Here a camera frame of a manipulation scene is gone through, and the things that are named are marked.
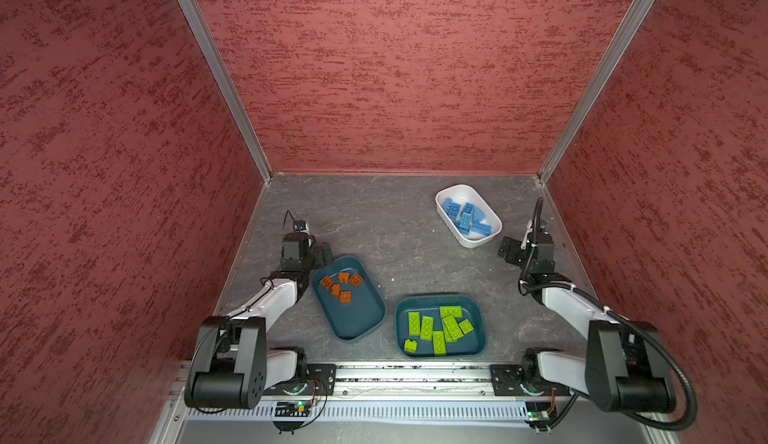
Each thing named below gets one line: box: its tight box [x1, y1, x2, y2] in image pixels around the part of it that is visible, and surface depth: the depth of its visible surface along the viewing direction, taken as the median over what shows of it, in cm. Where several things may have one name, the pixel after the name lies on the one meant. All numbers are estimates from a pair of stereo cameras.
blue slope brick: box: [474, 206, 489, 224], surface depth 109 cm
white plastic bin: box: [435, 184, 503, 249], surface depth 108 cm
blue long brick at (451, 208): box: [442, 198, 461, 218], surface depth 111 cm
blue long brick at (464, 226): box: [454, 220, 472, 235], surface depth 105 cm
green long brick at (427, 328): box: [420, 315, 434, 341], surface depth 83 cm
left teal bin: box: [311, 255, 387, 342], surface depth 89 cm
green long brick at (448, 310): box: [439, 306, 463, 318], surface depth 87 cm
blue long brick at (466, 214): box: [461, 202, 475, 222], surface depth 108 cm
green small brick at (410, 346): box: [404, 339, 417, 353], surface depth 79 cm
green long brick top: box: [432, 330, 447, 355], surface depth 81 cm
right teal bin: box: [395, 293, 487, 358], surface depth 83 cm
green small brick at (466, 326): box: [458, 318, 475, 335], surface depth 83 cm
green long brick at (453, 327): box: [442, 314, 464, 341], surface depth 83 cm
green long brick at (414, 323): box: [408, 312, 421, 336], surface depth 85 cm
